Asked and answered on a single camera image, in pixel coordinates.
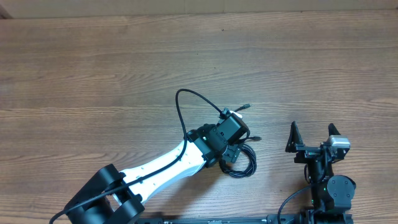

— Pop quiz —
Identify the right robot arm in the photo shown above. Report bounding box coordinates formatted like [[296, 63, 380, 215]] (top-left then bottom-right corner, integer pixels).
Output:
[[277, 121, 356, 224]]

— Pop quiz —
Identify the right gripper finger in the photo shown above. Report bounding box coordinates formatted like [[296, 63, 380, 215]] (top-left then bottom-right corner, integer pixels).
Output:
[[285, 121, 304, 152], [328, 123, 340, 136]]

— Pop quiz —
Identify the black usb cable bundle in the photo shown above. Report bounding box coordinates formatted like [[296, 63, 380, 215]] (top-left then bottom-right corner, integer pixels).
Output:
[[218, 103, 262, 179]]

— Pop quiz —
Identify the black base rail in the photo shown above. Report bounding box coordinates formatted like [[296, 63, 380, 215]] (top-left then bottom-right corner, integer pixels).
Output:
[[135, 214, 306, 224]]

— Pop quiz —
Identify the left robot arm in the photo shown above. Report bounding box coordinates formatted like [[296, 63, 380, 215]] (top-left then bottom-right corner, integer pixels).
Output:
[[65, 110, 249, 223]]

